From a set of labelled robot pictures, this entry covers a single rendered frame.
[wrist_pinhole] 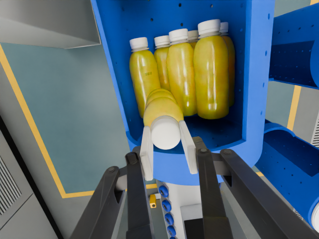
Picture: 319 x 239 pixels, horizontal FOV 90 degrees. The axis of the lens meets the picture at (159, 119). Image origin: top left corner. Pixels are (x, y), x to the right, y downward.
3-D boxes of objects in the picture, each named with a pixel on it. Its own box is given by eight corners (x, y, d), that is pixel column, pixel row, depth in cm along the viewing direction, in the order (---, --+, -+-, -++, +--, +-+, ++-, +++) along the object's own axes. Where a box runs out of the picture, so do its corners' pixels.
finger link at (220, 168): (200, 165, 13) (238, 160, 13) (189, 137, 18) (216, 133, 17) (201, 179, 13) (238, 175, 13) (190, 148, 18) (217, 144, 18)
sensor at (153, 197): (151, 198, 70) (150, 208, 66) (150, 194, 69) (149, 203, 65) (168, 196, 70) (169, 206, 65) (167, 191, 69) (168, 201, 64)
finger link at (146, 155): (153, 180, 15) (145, 181, 15) (153, 144, 22) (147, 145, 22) (147, 154, 14) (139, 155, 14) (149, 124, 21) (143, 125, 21)
